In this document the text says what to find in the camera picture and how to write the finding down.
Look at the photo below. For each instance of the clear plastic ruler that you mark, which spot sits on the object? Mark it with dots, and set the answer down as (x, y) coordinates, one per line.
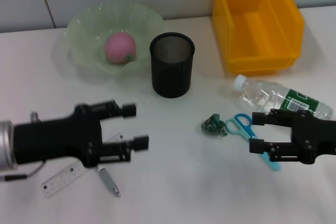
(63, 178)

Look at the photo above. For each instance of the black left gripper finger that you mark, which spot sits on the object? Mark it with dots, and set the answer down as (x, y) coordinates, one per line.
(140, 144)
(130, 110)

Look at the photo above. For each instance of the grey ballpoint pen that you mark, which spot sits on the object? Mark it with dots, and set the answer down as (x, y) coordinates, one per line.
(109, 182)

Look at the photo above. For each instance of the clear green-label water bottle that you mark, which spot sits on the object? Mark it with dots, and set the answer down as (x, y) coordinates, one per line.
(262, 93)

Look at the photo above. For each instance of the black mesh pen holder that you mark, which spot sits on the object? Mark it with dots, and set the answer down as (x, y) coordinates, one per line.
(172, 77)

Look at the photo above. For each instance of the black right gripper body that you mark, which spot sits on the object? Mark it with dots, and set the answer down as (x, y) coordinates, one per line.
(315, 137)

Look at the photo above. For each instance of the green plastic wrapper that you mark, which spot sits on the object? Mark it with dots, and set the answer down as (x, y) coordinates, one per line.
(213, 127)

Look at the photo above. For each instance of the blue scissors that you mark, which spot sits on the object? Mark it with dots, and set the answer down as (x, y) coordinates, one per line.
(240, 127)

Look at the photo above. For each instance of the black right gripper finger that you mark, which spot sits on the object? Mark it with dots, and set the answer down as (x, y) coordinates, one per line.
(260, 118)
(258, 145)

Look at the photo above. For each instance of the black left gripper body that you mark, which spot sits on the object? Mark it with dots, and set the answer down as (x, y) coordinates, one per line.
(57, 140)

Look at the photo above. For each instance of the pink peach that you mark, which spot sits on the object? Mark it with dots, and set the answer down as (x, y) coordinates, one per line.
(119, 47)

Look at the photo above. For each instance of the yellow plastic bin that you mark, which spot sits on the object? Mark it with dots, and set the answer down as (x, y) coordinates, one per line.
(252, 24)

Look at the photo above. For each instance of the green glass fruit plate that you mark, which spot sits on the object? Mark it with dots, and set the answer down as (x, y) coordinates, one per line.
(86, 32)

